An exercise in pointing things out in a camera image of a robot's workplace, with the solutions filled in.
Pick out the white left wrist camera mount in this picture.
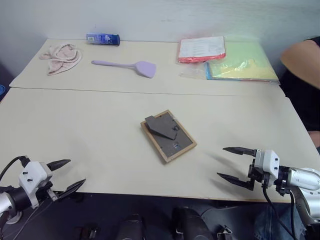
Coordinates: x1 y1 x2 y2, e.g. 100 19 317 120
18 161 54 210

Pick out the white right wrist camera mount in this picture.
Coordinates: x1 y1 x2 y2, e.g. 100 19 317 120
248 149 281 187

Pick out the yellow green coloured paper pack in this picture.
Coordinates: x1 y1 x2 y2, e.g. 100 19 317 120
204 39 281 85

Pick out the dark rounded shape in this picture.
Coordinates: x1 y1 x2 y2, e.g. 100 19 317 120
116 213 147 240
171 205 214 240

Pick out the blue cylindrical can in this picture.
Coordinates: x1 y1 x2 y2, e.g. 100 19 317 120
85 32 121 47

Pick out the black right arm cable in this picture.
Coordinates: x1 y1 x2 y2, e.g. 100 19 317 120
261 184 309 240

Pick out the blue jeans leg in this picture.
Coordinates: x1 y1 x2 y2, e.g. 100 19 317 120
254 203 307 240

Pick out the person black shirt torso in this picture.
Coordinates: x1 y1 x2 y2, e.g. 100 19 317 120
277 35 320 134

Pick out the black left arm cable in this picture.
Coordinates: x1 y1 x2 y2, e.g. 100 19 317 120
0 155 31 181

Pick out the wooden picture frame face down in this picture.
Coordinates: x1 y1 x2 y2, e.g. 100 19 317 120
139 109 198 165

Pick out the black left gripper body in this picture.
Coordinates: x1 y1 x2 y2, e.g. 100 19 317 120
39 161 62 202

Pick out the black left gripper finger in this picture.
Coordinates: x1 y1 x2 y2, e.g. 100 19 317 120
57 178 87 202
46 159 72 172

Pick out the red paper pack in plastic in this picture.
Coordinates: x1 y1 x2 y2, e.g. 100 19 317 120
176 35 228 65

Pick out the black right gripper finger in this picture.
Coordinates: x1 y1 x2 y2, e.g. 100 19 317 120
222 146 257 157
216 172 256 192

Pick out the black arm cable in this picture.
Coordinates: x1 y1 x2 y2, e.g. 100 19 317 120
261 184 309 240
0 155 31 181

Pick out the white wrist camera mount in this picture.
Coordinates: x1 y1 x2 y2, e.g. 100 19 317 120
18 161 54 210
248 149 281 187

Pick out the purple silicone spatula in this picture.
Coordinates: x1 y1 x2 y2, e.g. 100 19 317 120
90 59 158 80

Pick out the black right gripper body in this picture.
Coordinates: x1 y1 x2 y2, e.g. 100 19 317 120
246 149 270 192

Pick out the pink crumpled towel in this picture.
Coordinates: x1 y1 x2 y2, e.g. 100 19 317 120
38 42 83 77

